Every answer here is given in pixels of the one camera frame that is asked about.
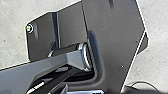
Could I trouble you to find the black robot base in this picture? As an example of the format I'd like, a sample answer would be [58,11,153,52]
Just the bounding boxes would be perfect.
[25,0,150,94]

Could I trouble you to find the small round base button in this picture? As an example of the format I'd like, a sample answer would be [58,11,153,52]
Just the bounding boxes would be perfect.
[25,23,35,34]

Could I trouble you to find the grey robot torso link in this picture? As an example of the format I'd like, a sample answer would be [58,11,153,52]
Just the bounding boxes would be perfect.
[0,43,92,94]

